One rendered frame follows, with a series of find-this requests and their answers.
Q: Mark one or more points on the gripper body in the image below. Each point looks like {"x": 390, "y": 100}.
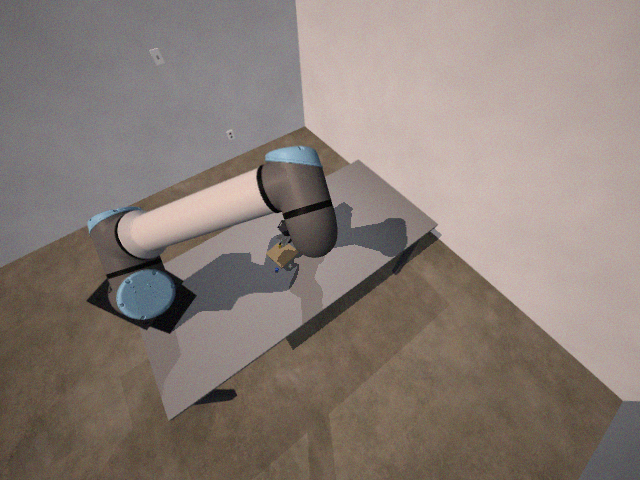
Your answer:
{"x": 283, "y": 228}

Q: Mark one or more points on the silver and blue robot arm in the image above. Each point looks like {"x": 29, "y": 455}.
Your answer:
{"x": 292, "y": 182}

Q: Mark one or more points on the tan flat mat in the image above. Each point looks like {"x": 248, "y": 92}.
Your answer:
{"x": 282, "y": 256}

